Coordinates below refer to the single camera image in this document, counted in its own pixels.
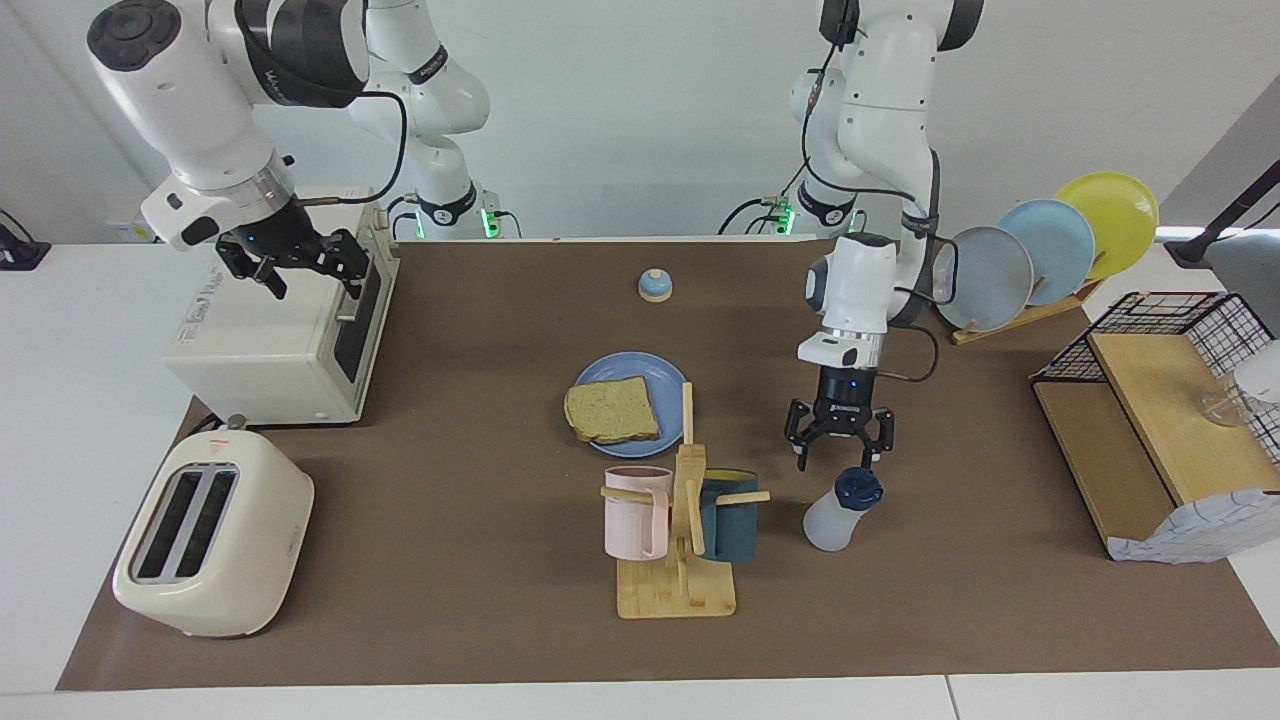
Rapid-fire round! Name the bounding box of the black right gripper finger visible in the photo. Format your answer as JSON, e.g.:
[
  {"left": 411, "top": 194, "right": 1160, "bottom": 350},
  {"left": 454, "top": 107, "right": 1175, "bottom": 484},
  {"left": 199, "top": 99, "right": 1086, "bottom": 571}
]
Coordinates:
[
  {"left": 217, "top": 245, "right": 288, "bottom": 300},
  {"left": 318, "top": 230, "right": 371, "bottom": 299}
]

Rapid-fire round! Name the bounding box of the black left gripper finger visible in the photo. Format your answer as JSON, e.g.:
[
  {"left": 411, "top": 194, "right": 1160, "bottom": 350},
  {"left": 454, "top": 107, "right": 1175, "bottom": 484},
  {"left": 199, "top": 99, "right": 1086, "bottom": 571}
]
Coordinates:
[
  {"left": 785, "top": 400, "right": 826, "bottom": 471},
  {"left": 860, "top": 408, "right": 895, "bottom": 466}
]

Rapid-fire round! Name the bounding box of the white seasoning bottle blue cap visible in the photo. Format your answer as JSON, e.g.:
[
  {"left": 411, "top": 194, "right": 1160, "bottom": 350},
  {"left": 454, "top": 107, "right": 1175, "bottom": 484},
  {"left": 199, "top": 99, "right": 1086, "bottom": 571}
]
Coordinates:
[{"left": 803, "top": 467, "right": 885, "bottom": 553}]

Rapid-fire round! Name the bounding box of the toasted bread slice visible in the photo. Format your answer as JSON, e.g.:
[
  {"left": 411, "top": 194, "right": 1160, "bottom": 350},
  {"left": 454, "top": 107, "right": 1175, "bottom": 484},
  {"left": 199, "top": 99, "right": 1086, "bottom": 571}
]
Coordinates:
[{"left": 563, "top": 376, "right": 662, "bottom": 445}]

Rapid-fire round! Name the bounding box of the wooden plate rack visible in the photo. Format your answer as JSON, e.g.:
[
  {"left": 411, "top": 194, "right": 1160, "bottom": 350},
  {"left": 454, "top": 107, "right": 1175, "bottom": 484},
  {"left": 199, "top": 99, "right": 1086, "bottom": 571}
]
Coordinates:
[{"left": 918, "top": 275, "right": 1106, "bottom": 346}]

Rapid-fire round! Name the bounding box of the blue round plate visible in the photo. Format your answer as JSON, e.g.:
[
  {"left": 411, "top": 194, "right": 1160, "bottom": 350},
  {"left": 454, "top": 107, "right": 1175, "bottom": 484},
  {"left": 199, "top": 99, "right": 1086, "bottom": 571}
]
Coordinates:
[{"left": 570, "top": 351, "right": 691, "bottom": 458}]

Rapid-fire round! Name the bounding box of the grey-blue plate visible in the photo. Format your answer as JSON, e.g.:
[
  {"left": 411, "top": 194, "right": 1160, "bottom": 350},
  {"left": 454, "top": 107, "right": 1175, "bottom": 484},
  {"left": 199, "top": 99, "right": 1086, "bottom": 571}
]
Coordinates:
[{"left": 935, "top": 226, "right": 1035, "bottom": 333}]

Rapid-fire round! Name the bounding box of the light blue plate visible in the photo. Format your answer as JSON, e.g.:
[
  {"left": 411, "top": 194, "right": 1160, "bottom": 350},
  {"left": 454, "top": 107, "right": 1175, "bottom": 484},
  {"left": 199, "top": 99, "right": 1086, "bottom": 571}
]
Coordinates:
[{"left": 998, "top": 199, "right": 1097, "bottom": 307}]

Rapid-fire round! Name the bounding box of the yellow plate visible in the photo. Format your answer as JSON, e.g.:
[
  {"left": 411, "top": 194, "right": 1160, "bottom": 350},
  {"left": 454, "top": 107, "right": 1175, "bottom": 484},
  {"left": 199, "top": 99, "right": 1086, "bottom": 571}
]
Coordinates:
[{"left": 1055, "top": 171, "right": 1161, "bottom": 281}]

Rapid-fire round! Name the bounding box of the white toaster oven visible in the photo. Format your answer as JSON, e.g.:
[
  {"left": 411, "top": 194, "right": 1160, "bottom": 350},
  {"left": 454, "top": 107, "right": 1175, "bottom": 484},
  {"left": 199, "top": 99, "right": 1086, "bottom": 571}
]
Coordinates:
[{"left": 165, "top": 187, "right": 401, "bottom": 426}]

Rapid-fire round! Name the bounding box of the dark teal mug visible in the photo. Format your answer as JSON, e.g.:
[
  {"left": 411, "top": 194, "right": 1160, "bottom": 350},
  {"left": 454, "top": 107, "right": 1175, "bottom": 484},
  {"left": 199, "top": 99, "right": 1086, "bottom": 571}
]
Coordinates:
[{"left": 697, "top": 468, "right": 761, "bottom": 563}]

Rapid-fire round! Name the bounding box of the pink ribbed mug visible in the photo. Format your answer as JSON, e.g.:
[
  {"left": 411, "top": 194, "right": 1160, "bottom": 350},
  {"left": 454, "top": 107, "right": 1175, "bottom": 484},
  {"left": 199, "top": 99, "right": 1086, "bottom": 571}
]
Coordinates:
[{"left": 603, "top": 466, "right": 674, "bottom": 561}]

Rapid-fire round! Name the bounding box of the wooden mug tree stand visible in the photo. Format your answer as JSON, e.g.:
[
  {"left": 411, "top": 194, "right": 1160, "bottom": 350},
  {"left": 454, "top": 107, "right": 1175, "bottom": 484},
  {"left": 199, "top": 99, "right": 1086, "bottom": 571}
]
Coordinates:
[{"left": 600, "top": 382, "right": 772, "bottom": 621}]

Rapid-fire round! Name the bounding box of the black clamp block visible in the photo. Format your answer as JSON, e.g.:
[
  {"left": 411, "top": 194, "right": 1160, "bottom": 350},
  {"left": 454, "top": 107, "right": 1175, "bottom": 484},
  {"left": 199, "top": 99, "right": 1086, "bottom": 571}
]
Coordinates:
[{"left": 0, "top": 208, "right": 51, "bottom": 272}]

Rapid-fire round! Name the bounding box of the brown table mat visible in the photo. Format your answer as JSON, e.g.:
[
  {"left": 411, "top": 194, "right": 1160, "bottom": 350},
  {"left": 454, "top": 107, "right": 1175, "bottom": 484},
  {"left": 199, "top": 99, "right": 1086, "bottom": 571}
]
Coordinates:
[{"left": 55, "top": 238, "right": 1280, "bottom": 693}]

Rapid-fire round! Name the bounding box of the cream two-slot toaster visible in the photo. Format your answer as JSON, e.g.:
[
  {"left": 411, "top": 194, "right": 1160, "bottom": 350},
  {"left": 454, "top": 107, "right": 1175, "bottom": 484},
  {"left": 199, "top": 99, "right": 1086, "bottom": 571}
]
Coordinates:
[{"left": 112, "top": 420, "right": 316, "bottom": 639}]

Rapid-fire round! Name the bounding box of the clear glass cup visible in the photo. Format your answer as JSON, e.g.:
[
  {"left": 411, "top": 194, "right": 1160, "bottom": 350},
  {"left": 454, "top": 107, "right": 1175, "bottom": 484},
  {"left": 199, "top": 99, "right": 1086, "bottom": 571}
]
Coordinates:
[{"left": 1198, "top": 340, "right": 1280, "bottom": 429}]

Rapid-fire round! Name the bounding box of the grey rounded object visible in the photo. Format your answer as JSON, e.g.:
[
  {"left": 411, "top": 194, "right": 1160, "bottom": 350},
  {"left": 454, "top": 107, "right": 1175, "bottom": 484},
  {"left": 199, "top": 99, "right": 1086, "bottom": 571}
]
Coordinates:
[{"left": 1205, "top": 232, "right": 1280, "bottom": 331}]

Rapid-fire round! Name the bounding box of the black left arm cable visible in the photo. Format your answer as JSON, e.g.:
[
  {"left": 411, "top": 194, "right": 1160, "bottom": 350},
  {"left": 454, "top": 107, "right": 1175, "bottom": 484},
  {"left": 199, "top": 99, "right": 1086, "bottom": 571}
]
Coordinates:
[{"left": 800, "top": 40, "right": 961, "bottom": 384}]

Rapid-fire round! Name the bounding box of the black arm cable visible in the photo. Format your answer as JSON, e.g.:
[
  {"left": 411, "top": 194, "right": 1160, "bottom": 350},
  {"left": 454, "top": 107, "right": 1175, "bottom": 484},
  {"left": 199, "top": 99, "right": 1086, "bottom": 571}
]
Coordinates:
[
  {"left": 235, "top": 0, "right": 409, "bottom": 206},
  {"left": 800, "top": 40, "right": 961, "bottom": 384}
]

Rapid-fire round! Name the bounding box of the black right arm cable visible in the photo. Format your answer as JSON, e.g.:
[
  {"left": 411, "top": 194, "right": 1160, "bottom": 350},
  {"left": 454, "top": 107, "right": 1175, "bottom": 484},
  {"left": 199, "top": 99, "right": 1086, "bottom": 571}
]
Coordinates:
[{"left": 235, "top": 0, "right": 409, "bottom": 206}]

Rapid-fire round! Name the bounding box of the wooden shelf with wire basket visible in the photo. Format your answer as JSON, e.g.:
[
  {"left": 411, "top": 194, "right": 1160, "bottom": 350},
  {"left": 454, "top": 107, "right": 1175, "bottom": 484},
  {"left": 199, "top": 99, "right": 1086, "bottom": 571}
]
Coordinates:
[{"left": 1030, "top": 291, "right": 1280, "bottom": 561}]

